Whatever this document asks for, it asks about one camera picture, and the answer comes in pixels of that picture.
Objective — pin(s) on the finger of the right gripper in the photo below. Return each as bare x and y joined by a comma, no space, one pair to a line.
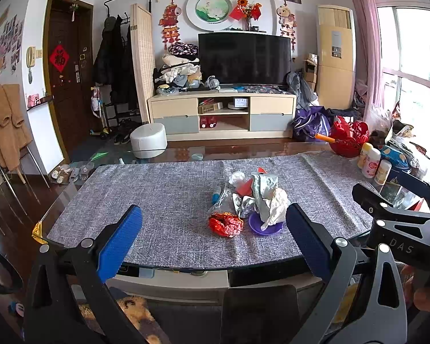
379,209
417,186

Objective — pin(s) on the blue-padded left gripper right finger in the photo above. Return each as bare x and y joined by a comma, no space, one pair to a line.
377,313

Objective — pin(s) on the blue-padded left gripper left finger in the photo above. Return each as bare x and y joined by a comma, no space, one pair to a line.
52,314

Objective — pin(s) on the white paper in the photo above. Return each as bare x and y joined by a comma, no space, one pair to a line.
277,208

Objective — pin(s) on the red foil wrapper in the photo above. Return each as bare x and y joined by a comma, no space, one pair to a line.
225,224

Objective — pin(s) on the blue white medicine bottle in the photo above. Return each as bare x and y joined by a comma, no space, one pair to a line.
216,194

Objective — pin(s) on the white plastic bag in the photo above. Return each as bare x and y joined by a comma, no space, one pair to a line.
236,179

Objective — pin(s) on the clear plastic bag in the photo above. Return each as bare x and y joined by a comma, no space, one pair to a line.
225,203

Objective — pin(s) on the black trash bin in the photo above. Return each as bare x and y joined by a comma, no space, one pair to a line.
260,315

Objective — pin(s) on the person's right hand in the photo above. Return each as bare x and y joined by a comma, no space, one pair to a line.
420,297

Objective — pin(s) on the white beige label bottle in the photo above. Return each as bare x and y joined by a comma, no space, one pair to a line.
383,171

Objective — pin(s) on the white pink label bottle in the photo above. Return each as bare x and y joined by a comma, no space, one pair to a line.
371,163

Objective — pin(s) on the white yellow cap bottle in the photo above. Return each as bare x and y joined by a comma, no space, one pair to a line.
364,152

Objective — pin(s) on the red plastic basket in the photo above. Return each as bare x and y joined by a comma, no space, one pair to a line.
349,137

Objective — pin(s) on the purple bag on floor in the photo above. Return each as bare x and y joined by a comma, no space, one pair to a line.
308,123

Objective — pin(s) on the white low table base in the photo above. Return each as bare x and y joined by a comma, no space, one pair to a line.
205,288

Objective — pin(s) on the grey woven table cloth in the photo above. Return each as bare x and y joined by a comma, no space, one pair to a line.
175,199

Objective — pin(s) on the pink curtain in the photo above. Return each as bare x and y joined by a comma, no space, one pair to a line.
370,35

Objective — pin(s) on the beige standing air conditioner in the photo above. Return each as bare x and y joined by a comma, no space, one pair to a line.
336,57

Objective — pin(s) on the white round stool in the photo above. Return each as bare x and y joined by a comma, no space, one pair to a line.
149,141

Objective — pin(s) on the brown coat on chair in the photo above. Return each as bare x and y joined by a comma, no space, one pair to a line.
14,133

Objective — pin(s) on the beige grey TV cabinet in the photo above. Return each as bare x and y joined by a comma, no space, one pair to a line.
213,115

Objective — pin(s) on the black flat television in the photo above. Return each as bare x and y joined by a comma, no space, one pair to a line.
240,58

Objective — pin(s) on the pile of clothes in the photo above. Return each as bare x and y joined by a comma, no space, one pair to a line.
180,70

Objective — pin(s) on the black coats on rack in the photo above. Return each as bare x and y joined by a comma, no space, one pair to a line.
114,64

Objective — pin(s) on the red fu door decoration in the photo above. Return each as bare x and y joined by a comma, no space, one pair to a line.
59,58

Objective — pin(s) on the dark brown door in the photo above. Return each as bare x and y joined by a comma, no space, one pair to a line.
69,22

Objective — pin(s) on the bamboo folding screen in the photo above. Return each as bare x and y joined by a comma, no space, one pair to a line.
143,57

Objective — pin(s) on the orange handle in basket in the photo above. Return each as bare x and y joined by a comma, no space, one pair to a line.
324,138

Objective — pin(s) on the round lotus wall picture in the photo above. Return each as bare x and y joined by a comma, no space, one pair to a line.
210,15

